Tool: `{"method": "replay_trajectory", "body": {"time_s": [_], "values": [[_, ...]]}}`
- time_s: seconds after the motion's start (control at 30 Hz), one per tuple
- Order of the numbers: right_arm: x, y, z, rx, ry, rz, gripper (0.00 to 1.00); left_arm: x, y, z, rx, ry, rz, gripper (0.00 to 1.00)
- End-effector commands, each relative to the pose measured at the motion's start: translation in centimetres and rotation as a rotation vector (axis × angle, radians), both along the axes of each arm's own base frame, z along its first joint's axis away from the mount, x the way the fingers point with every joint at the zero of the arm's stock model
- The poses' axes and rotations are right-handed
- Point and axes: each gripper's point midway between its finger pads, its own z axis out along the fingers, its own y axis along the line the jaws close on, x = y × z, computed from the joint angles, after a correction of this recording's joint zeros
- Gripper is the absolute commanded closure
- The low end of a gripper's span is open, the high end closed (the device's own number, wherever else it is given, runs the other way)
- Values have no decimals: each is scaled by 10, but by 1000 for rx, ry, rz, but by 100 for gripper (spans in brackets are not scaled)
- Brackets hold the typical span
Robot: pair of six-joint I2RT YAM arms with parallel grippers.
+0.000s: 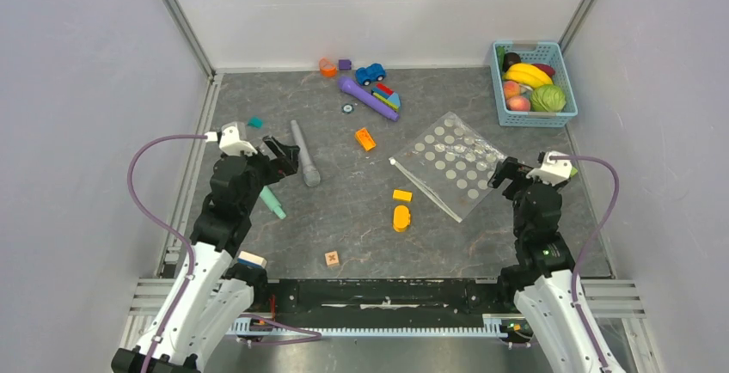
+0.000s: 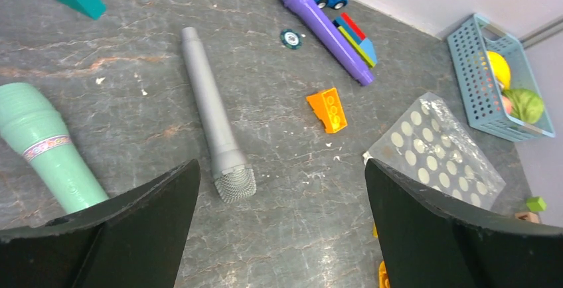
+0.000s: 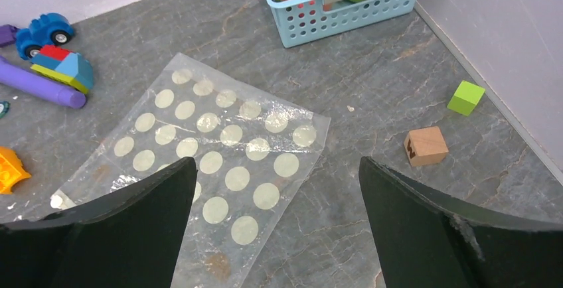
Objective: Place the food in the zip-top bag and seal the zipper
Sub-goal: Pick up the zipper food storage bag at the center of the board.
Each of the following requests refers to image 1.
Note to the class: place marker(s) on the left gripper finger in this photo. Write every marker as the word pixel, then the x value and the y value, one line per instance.
pixel 282 151
pixel 288 167

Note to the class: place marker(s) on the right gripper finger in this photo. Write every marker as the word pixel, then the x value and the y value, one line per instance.
pixel 497 178
pixel 513 163

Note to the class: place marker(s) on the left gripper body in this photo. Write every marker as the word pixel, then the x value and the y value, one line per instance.
pixel 261 170

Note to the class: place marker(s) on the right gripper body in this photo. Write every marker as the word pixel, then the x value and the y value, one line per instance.
pixel 519 180

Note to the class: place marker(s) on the clear dotted zip bag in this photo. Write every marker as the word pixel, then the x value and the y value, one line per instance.
pixel 451 163

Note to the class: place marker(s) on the green cabbage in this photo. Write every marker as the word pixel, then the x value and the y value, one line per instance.
pixel 548 98

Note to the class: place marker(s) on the yellow banana bunch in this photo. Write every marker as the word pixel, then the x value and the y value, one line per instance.
pixel 527 74

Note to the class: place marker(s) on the light blue plastic basket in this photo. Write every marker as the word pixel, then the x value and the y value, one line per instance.
pixel 541 52

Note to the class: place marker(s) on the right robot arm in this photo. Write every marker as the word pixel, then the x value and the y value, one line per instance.
pixel 544 285

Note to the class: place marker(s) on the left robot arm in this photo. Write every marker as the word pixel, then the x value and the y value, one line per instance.
pixel 212 288

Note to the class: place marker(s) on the teal toy microphone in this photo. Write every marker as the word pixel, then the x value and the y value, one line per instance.
pixel 272 203

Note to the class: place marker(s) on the teal small block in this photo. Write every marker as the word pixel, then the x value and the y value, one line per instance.
pixel 255 122

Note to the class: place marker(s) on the round poker chip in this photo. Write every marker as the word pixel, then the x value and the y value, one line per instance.
pixel 348 108

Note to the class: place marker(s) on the orange lego brick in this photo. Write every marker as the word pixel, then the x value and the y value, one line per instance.
pixel 365 139

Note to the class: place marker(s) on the purple toy microphone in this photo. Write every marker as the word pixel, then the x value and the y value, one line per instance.
pixel 350 87

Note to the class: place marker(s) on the white block with blue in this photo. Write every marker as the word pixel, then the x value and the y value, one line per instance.
pixel 252 260

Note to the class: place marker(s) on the orange shape block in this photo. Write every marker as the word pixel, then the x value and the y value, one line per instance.
pixel 327 68

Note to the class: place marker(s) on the yellow small block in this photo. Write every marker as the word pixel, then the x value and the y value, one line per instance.
pixel 402 195

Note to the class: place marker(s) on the yellow oval block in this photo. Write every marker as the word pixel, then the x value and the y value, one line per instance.
pixel 401 218

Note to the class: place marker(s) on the wooden cube with cross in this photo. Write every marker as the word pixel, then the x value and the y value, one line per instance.
pixel 332 259

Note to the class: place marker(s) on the red sweet potato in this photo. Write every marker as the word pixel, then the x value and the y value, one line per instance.
pixel 547 69

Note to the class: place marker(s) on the purple small block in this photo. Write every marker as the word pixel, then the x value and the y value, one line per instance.
pixel 344 64

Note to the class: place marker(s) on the dark avocado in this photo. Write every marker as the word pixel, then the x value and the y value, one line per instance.
pixel 510 59

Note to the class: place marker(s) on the blue toy car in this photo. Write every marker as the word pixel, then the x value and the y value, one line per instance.
pixel 374 73

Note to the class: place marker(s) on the multicolour block stack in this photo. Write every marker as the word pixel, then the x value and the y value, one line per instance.
pixel 387 96

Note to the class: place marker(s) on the green cucumber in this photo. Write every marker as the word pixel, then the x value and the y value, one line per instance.
pixel 500 55

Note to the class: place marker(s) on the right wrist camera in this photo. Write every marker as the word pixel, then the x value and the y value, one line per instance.
pixel 554 168

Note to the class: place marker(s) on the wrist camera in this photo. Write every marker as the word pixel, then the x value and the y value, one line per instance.
pixel 232 140
pixel 554 168

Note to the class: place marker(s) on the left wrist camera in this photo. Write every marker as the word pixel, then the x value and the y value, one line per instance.
pixel 232 140

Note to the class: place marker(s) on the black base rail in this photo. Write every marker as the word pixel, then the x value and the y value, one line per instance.
pixel 381 302

